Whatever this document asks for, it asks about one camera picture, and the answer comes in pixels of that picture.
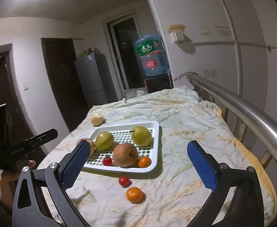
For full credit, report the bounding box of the person's left hand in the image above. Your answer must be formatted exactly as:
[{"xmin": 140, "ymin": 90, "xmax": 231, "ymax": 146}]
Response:
[{"xmin": 0, "ymin": 159, "xmax": 37, "ymax": 212}]

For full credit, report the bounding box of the white light switch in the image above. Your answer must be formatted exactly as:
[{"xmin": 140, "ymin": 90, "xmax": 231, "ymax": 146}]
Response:
[{"xmin": 23, "ymin": 83, "xmax": 29, "ymax": 91}]

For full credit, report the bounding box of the glass balcony door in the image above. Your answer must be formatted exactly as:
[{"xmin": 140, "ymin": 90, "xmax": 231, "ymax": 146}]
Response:
[{"xmin": 107, "ymin": 13, "xmax": 145, "ymax": 90}]

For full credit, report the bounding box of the red apple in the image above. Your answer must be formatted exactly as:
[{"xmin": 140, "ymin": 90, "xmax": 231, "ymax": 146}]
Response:
[{"xmin": 76, "ymin": 138, "xmax": 95, "ymax": 156}]

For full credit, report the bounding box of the yellow blanket edge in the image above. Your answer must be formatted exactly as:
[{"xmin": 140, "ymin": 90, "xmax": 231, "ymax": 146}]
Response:
[{"xmin": 215, "ymin": 106, "xmax": 277, "ymax": 226}]

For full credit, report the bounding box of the dark wooden door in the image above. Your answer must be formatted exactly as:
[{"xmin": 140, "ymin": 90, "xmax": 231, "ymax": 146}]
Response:
[{"xmin": 41, "ymin": 38, "xmax": 89, "ymax": 132}]

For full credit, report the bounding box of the large pinkish yellow apple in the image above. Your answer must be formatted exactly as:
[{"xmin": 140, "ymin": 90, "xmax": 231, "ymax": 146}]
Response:
[{"xmin": 112, "ymin": 143, "xmax": 139, "ymax": 168}]

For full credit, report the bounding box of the blue water jug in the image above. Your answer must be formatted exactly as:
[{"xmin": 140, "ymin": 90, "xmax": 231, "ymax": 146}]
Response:
[{"xmin": 134, "ymin": 34, "xmax": 169, "ymax": 77}]

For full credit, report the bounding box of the red cherry tomato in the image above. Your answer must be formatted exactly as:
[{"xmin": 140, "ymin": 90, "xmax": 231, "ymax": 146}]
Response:
[
  {"xmin": 102, "ymin": 157, "xmax": 113, "ymax": 166},
  {"xmin": 118, "ymin": 176, "xmax": 131, "ymax": 187}
]

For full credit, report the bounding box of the white perforated plastic tray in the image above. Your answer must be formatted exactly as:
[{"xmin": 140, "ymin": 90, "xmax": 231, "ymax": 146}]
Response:
[{"xmin": 83, "ymin": 121, "xmax": 160, "ymax": 174}]

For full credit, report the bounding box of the floral bed quilt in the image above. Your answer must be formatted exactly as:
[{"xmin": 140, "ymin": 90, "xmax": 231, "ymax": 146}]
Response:
[{"xmin": 36, "ymin": 85, "xmax": 275, "ymax": 227}]

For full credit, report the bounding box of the plain orange mandarin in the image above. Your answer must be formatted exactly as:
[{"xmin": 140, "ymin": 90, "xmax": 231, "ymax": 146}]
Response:
[{"xmin": 126, "ymin": 187, "xmax": 144, "ymax": 203}]

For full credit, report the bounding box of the white wall pipe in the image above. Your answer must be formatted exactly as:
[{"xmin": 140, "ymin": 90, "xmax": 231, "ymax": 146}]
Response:
[{"xmin": 220, "ymin": 0, "xmax": 243, "ymax": 96}]

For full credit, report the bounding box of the grey refrigerator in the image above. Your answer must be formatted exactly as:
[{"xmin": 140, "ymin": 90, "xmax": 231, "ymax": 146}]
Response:
[{"xmin": 74, "ymin": 53, "xmax": 117, "ymax": 108}]

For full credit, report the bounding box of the orange mandarin with stem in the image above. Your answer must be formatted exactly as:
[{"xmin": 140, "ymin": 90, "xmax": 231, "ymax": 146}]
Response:
[{"xmin": 138, "ymin": 156, "xmax": 152, "ymax": 168}]

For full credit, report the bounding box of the bitten peeled apple core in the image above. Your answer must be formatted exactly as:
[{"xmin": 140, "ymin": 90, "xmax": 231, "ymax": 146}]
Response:
[{"xmin": 90, "ymin": 113, "xmax": 106, "ymax": 127}]

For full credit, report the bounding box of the stainless steel bed rail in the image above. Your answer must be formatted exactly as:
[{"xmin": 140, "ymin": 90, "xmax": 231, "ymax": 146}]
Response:
[{"xmin": 184, "ymin": 72, "xmax": 277, "ymax": 161}]

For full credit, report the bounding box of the small wall shelf box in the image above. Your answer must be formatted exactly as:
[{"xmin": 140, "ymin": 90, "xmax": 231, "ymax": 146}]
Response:
[{"xmin": 167, "ymin": 24, "xmax": 185, "ymax": 43}]

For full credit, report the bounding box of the black water dispenser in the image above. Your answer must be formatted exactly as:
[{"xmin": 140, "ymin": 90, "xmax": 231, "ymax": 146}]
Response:
[{"xmin": 144, "ymin": 72, "xmax": 172, "ymax": 93}]

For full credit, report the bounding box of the green pear with stem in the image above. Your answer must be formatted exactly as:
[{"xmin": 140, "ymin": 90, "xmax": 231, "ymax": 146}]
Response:
[{"xmin": 130, "ymin": 126, "xmax": 152, "ymax": 147}]

